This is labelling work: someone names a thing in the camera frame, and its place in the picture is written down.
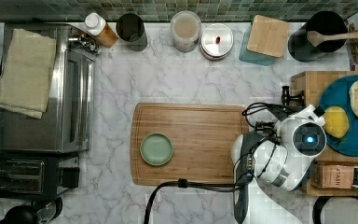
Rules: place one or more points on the black drawer handle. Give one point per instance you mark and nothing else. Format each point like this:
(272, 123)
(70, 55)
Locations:
(287, 98)

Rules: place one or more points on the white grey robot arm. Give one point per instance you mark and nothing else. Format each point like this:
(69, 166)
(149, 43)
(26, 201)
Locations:
(278, 153)

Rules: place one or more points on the wooden cutting board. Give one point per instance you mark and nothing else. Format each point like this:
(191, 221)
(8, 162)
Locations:
(202, 137)

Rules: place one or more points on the green ceramic plate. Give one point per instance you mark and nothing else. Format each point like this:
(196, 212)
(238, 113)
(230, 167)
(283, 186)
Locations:
(156, 149)

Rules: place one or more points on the silver lid tin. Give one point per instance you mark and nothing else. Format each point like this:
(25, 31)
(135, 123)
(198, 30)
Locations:
(216, 42)

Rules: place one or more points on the clear plastic jar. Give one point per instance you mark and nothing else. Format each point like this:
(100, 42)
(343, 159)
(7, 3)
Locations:
(185, 28)

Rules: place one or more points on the grey metal cup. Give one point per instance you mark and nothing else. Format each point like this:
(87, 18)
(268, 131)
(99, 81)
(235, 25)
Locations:
(131, 29)

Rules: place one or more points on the white cap spice bottle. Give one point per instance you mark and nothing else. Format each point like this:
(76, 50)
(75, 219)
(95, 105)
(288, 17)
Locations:
(99, 28)

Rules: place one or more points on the teal canister wooden lid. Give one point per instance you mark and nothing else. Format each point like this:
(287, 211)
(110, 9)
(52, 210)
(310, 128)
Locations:
(264, 41)

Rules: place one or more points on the stainless steel toaster oven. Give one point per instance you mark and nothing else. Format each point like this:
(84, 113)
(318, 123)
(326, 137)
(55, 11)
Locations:
(65, 126)

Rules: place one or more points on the black utensil holder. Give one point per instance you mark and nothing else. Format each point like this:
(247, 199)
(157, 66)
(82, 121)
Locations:
(323, 22)

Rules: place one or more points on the wooden spoon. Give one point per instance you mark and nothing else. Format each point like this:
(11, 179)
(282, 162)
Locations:
(335, 36)

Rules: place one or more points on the beige folded cloth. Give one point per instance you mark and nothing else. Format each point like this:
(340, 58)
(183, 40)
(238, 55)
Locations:
(27, 73)

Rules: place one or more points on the blue plate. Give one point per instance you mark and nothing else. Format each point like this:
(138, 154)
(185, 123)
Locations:
(337, 94)

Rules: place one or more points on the yellow lemon toy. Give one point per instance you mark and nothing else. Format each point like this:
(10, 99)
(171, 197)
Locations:
(336, 121)

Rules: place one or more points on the black slot toaster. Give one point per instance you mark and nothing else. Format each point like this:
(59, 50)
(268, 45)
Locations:
(41, 177)

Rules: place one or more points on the black kettle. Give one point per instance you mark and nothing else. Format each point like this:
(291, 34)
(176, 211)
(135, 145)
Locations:
(35, 212)

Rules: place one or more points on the stash tea box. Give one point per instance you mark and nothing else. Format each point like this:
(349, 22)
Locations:
(332, 177)

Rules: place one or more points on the grey bowl black rim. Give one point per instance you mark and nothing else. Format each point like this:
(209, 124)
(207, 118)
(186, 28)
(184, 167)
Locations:
(335, 210)

